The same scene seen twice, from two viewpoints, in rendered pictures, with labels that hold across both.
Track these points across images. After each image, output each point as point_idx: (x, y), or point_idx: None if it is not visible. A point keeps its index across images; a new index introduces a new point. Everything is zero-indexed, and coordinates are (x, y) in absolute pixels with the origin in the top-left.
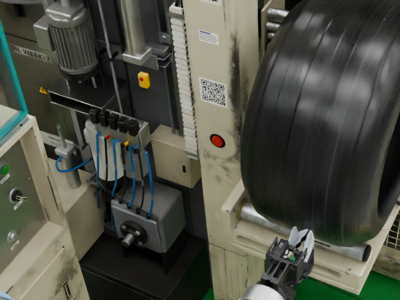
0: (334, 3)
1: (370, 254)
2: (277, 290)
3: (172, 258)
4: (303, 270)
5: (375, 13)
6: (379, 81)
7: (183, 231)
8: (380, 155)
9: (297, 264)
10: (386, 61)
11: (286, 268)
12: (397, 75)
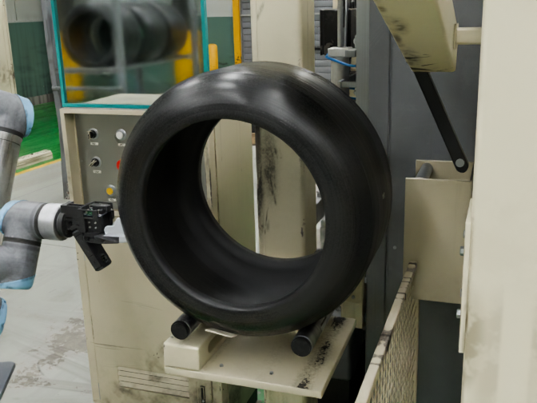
0: (265, 62)
1: (192, 347)
2: (61, 213)
3: (322, 397)
4: (93, 233)
5: (250, 66)
6: (168, 92)
7: (345, 385)
8: (137, 157)
9: (78, 209)
10: (185, 82)
11: (75, 206)
12: (180, 97)
